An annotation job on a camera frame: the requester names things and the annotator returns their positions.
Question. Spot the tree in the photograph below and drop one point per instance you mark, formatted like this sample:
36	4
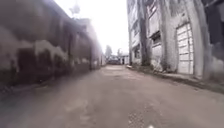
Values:
108	51

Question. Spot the raised concrete kerb strip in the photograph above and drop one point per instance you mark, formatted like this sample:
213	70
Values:
186	79

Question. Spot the grey-brown worn road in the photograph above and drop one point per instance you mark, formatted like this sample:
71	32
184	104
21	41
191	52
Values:
110	96

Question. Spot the tall grey concrete building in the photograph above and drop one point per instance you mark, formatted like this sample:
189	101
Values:
173	13

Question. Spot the small white building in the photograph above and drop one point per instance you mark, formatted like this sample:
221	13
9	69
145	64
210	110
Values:
125	60

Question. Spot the robot's own part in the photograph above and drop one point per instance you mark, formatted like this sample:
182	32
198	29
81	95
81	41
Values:
150	126

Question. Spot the long stained grey wall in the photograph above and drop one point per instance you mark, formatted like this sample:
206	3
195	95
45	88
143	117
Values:
36	36

